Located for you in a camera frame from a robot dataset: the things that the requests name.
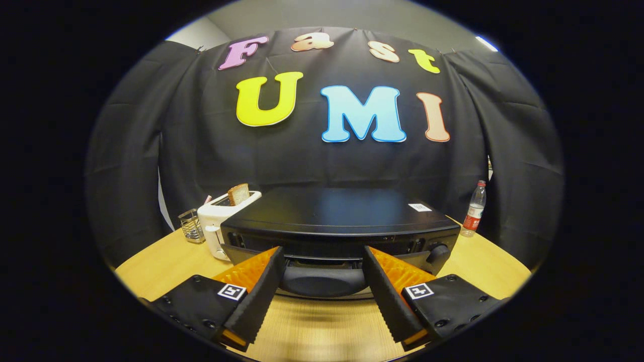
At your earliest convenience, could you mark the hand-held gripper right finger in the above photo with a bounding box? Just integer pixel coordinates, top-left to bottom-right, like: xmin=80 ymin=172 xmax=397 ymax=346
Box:
xmin=361 ymin=245 xmax=509 ymax=352

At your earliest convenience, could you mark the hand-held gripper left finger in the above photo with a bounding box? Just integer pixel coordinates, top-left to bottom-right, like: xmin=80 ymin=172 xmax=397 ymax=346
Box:
xmin=138 ymin=246 xmax=286 ymax=352

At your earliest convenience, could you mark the black toaster oven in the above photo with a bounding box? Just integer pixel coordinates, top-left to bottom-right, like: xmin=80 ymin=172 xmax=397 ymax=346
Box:
xmin=220 ymin=187 xmax=461 ymax=301

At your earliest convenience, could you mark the white pop-up toaster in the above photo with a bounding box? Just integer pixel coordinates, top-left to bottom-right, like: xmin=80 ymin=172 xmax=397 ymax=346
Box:
xmin=197 ymin=190 xmax=262 ymax=261

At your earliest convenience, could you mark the brown bread slice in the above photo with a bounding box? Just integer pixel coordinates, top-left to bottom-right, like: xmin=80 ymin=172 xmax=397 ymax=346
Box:
xmin=227 ymin=184 xmax=251 ymax=206

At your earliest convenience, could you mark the clear water bottle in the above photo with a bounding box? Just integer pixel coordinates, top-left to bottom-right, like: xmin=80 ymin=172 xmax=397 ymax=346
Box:
xmin=460 ymin=180 xmax=487 ymax=238

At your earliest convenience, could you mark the black backdrop cloth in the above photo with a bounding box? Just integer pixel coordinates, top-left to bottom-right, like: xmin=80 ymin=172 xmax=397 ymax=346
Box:
xmin=85 ymin=26 xmax=565 ymax=272

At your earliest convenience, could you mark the wire mesh basket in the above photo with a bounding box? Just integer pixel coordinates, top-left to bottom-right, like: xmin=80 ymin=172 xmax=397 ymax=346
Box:
xmin=178 ymin=209 xmax=205 ymax=244

